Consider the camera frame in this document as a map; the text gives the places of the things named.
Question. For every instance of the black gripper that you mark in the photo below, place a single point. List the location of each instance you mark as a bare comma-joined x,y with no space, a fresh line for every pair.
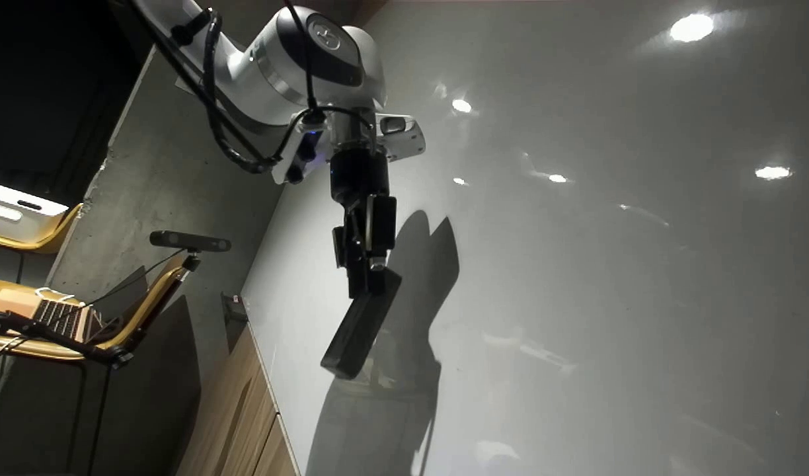
364,206

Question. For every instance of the black whiteboard duster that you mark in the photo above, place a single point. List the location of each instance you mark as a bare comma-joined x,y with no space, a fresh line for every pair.
364,325

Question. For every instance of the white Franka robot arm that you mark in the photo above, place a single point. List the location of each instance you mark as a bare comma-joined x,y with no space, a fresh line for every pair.
282,70

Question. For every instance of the large white whiteboard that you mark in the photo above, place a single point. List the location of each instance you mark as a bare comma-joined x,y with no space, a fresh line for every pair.
598,308

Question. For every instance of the wooden cabinet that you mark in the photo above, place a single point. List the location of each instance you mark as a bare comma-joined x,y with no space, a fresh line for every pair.
236,425

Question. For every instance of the yellow wooden chair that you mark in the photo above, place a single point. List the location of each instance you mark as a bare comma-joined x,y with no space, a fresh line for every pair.
150,308
35,238

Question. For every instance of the black wall bracket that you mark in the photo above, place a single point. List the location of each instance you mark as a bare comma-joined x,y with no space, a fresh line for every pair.
233,310

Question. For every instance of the black bar camera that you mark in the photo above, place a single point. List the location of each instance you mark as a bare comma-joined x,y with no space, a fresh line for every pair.
192,241

